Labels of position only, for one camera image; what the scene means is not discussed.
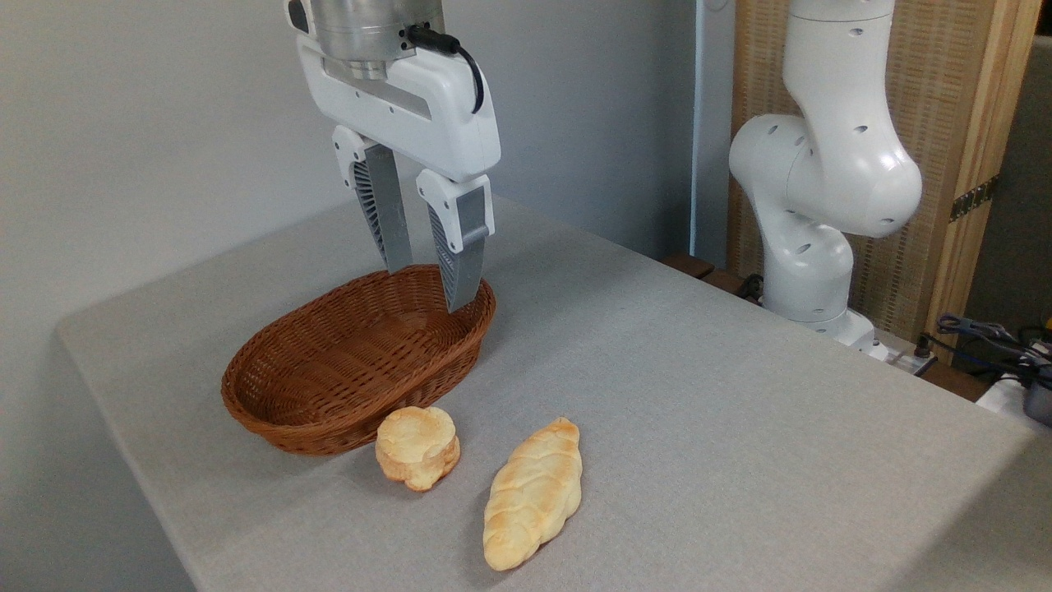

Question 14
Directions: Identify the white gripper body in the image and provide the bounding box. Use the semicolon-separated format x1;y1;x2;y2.
295;33;502;184

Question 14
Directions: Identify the blue-grey cable bundle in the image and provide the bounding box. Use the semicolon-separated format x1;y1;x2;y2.
919;312;1052;389

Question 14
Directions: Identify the round bread roll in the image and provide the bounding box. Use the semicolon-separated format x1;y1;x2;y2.
375;405;462;493

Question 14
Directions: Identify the dark metal hinge strip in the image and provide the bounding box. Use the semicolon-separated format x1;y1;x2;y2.
948;173;1001;224

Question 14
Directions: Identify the grey box device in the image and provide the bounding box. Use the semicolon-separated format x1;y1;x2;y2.
1022;368;1052;428

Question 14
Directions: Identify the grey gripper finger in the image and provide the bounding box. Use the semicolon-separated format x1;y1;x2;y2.
331;125;415;275
415;169;496;314

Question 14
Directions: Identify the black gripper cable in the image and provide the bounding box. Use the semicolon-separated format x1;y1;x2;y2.
406;24;487;115

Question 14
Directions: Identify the brown wicker oval basket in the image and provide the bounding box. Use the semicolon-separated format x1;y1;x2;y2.
220;263;498;458

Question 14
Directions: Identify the long braided bread loaf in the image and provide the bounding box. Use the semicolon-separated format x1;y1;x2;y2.
482;416;584;573

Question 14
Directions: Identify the white vertical wall trim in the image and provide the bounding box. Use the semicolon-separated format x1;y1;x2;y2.
690;0;736;269

